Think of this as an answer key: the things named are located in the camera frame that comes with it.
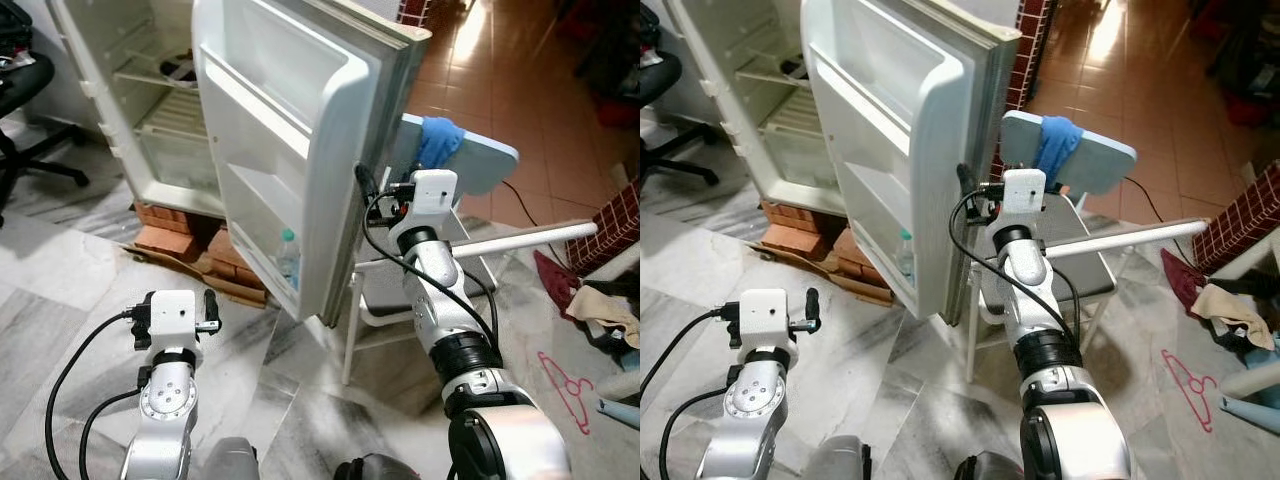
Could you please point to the dark item in fridge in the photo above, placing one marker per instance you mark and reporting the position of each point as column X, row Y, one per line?
column 180, row 68
column 795, row 68

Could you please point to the white plastic pole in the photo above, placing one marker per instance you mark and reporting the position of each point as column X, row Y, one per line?
column 530, row 238
column 1130, row 238

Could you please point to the grey robot right leg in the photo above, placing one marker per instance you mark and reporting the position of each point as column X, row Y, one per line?
column 375, row 468
column 990, row 468

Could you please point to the brown cardboard sheet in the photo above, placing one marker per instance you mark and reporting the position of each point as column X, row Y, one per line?
column 860, row 290
column 235, row 290

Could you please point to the white fridge door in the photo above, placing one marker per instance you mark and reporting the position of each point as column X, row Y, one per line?
column 900, row 100
column 300, row 100

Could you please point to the red brick fridge base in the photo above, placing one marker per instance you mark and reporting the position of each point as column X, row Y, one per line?
column 165, row 240
column 790, row 238

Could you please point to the grey robot leg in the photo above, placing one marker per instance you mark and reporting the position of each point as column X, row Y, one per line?
column 990, row 468
column 375, row 468
column 230, row 462
column 838, row 460

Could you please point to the blue cloth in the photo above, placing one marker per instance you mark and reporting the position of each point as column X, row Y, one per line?
column 438, row 140
column 1055, row 145

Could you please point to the white folding chair pale backrest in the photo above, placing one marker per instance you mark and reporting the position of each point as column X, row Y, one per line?
column 490, row 160
column 1105, row 155

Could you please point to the beige cloth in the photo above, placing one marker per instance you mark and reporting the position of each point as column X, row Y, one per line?
column 1230, row 305
column 600, row 305

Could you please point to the pale blue plastic object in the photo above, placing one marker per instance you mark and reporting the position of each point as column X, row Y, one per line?
column 1250, row 410
column 622, row 410

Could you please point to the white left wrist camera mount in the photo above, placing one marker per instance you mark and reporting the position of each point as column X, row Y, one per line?
column 175, row 320
column 760, row 318

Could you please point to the clear water bottle teal cap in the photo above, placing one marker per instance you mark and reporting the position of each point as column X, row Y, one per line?
column 906, row 260
column 288, row 260

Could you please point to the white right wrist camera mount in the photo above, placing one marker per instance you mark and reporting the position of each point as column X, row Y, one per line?
column 432, row 200
column 1022, row 200

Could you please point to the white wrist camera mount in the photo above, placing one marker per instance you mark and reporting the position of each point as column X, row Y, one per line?
column 760, row 318
column 1022, row 200
column 432, row 200
column 175, row 320

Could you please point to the open white fridge cabinet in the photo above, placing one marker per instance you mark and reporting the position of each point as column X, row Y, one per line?
column 130, row 30
column 745, row 30

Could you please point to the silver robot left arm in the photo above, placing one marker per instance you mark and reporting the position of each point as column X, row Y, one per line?
column 750, row 400
column 165, row 400

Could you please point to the black office chair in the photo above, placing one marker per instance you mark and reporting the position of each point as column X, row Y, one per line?
column 25, row 80
column 655, row 80

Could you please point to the dark red cloth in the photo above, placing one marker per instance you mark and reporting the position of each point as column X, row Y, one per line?
column 552, row 280
column 1178, row 280

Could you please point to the clear glass fridge shelf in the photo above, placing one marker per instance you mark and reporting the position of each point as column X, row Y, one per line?
column 140, row 75
column 760, row 72

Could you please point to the grey robot left leg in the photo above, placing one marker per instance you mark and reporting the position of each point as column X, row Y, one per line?
column 838, row 460
column 230, row 462

